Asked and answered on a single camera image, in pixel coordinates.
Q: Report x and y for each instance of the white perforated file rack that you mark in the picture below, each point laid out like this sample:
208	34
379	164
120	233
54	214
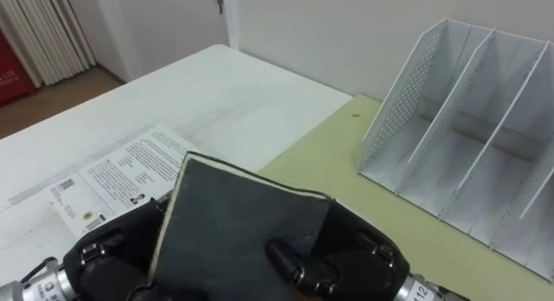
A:
467	162

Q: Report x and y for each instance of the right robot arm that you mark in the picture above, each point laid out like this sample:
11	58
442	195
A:
422	292

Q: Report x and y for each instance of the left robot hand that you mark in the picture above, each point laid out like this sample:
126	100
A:
117	258

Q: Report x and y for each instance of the white pleated curtain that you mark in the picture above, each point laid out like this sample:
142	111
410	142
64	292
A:
47	33

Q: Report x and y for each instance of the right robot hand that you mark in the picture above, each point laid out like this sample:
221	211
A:
359	266

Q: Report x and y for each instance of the black hardcover book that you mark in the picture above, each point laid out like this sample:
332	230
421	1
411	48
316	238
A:
233	223

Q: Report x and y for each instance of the white door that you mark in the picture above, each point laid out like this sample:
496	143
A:
173	24

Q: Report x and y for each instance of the white desk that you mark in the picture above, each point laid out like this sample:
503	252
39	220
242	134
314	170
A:
208	97

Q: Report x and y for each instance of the red cabinet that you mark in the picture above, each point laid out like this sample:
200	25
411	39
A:
10	76

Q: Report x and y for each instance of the white printed paper sheet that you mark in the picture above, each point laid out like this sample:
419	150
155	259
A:
125	175

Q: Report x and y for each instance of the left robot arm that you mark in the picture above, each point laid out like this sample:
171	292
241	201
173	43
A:
39	288

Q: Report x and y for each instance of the light green desk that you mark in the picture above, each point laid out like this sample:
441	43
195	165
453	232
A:
329	171

